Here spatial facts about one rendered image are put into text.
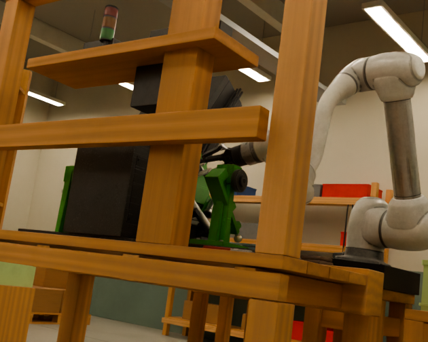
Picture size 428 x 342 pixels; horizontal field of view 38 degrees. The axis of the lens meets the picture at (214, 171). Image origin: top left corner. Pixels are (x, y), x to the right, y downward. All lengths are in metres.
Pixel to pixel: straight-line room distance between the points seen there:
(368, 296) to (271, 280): 0.57
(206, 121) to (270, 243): 0.41
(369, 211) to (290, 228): 0.95
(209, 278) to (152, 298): 8.27
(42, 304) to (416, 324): 6.66
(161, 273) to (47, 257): 0.52
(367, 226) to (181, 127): 1.00
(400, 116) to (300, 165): 0.80
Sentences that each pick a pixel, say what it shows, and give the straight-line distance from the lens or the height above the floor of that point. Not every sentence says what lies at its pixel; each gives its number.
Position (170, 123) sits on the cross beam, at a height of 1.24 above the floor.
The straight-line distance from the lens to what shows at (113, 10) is 2.37.
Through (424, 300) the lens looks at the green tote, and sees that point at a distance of 2.23.
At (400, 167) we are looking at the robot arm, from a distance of 2.42.
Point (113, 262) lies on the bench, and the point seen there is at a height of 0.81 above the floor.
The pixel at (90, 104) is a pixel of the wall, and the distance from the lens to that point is 12.11.
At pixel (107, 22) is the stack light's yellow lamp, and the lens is 2.35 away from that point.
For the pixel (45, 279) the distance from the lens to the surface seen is 8.94.
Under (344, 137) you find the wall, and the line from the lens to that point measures 8.48.
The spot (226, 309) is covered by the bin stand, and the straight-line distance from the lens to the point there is 2.87.
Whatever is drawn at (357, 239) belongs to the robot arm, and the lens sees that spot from 2.55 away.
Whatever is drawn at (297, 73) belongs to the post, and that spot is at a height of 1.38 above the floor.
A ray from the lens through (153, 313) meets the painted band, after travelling 9.96.
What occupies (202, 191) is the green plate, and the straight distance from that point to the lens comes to 2.33.
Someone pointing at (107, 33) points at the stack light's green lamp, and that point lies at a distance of 2.33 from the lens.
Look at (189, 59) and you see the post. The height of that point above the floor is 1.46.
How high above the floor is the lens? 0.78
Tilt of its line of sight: 10 degrees up
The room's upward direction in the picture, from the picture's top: 8 degrees clockwise
